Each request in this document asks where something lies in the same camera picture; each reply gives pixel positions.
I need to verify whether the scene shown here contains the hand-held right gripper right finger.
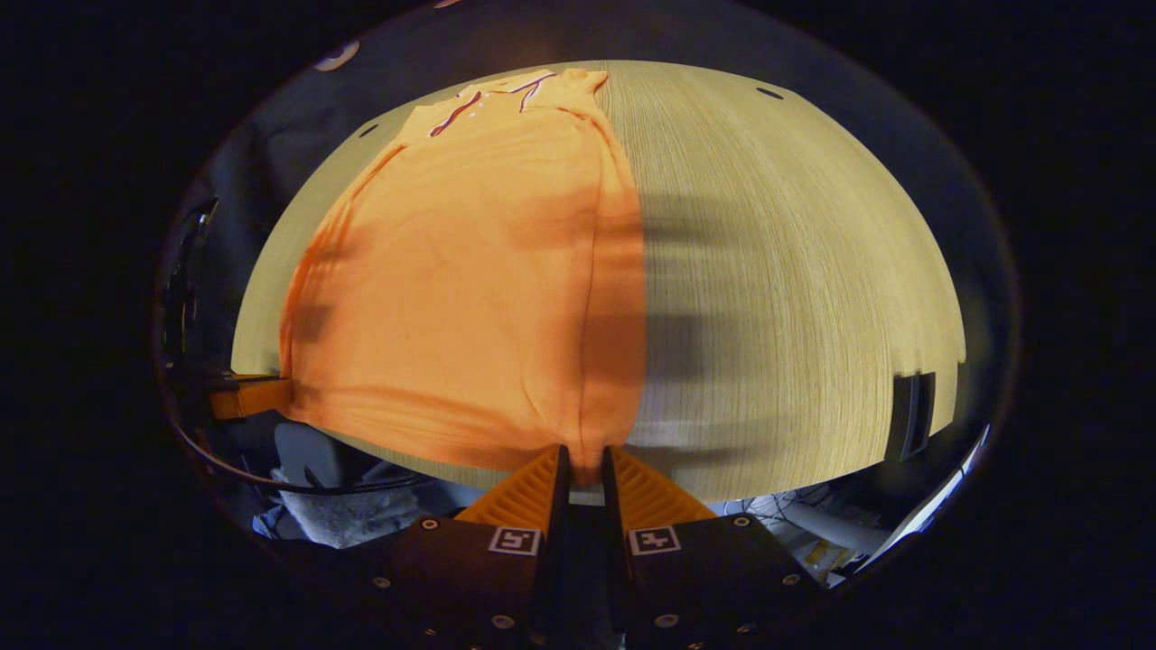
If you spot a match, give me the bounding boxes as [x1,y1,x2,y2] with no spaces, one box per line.
[601,445,825,650]

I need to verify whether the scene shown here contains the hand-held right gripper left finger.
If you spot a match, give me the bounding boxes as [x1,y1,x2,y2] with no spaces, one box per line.
[370,443,573,650]

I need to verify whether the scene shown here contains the orange T-shirt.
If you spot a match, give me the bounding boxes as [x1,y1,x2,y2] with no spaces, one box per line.
[277,68,648,488]

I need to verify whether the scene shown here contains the black stand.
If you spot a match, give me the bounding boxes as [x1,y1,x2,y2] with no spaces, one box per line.
[158,197,219,367]

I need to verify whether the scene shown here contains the grey fuzzy cloth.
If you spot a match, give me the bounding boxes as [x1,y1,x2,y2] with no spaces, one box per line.
[269,468,425,550]

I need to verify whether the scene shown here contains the white tube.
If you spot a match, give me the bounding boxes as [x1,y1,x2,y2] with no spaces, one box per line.
[777,501,890,556]

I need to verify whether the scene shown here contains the black box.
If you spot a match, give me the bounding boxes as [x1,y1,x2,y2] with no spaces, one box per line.
[888,371,937,463]

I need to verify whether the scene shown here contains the black cable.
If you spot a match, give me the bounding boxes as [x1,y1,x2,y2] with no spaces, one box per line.
[172,420,430,496]

